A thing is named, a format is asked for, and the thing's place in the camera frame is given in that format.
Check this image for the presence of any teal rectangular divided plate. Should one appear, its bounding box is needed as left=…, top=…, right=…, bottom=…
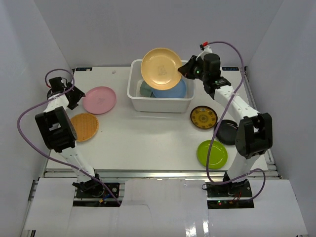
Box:
left=139, top=81, right=155, bottom=98

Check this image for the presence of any purple cable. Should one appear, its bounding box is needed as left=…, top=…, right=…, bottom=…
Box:
left=16, top=68, right=121, bottom=207
left=206, top=40, right=267, bottom=204

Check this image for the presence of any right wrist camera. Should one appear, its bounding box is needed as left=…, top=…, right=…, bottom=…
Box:
left=198, top=42, right=213, bottom=59

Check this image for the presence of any tan yellow round plate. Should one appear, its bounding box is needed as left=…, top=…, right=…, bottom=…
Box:
left=141, top=48, right=182, bottom=90

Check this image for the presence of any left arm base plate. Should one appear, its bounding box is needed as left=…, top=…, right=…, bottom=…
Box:
left=72, top=182, right=122, bottom=207

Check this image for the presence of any left blue corner label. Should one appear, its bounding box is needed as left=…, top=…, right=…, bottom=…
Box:
left=75, top=67, right=92, bottom=72

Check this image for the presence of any white plastic bin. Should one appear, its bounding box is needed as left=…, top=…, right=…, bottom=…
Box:
left=127, top=59, right=196, bottom=113

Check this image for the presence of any brown gold patterned plate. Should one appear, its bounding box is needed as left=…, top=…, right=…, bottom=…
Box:
left=190, top=106, right=218, bottom=130

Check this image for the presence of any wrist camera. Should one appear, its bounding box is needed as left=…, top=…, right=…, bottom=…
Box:
left=198, top=42, right=213, bottom=59
left=46, top=77, right=68, bottom=89

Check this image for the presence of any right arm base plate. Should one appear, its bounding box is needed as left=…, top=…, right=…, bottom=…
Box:
left=201, top=180, right=254, bottom=209

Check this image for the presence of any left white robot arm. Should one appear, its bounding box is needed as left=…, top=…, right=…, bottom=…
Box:
left=35, top=77, right=105, bottom=198

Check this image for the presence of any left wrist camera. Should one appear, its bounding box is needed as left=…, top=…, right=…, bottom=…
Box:
left=46, top=77, right=68, bottom=89

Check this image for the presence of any blue corner label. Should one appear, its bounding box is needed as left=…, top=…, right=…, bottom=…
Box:
left=75, top=67, right=92, bottom=72
left=222, top=67, right=239, bottom=71

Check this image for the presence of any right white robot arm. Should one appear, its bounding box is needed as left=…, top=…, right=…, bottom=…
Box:
left=178, top=53, right=273, bottom=197

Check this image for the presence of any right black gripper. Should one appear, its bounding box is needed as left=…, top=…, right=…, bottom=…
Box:
left=179, top=56, right=209, bottom=82

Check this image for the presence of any right blue corner label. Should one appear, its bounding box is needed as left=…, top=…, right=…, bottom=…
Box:
left=222, top=67, right=239, bottom=71

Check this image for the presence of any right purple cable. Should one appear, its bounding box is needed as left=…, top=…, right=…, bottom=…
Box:
left=206, top=40, right=267, bottom=204

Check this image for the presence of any black round plate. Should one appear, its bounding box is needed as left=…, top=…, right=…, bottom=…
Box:
left=214, top=119, right=238, bottom=146

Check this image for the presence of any pink round plate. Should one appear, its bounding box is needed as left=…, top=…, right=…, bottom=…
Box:
left=82, top=86, right=117, bottom=115

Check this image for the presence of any orange woven round plate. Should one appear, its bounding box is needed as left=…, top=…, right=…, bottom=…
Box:
left=71, top=113, right=99, bottom=142

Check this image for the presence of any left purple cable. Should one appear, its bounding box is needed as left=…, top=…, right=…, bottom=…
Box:
left=16, top=68, right=121, bottom=207

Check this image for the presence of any lime green round plate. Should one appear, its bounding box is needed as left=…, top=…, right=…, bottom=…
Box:
left=197, top=140, right=228, bottom=169

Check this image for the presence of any blue round plate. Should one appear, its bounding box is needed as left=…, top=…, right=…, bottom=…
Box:
left=152, top=79, right=187, bottom=99

